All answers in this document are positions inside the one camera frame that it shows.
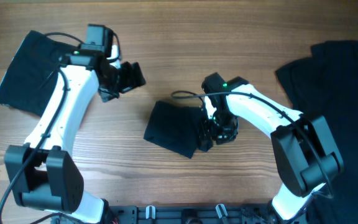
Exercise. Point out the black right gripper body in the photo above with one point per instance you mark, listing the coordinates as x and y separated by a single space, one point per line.
224 126

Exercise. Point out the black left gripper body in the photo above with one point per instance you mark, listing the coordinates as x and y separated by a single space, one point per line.
110 84

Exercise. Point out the dark t-shirt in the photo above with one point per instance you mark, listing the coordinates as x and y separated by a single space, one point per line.
174 128

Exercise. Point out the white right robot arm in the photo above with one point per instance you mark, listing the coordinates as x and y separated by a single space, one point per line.
306 154

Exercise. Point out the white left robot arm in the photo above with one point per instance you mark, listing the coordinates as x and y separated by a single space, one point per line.
42 173

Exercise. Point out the pile of dark clothes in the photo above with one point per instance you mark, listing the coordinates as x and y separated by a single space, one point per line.
327 83

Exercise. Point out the folded dark garment stack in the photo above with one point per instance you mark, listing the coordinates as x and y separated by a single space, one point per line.
30 78

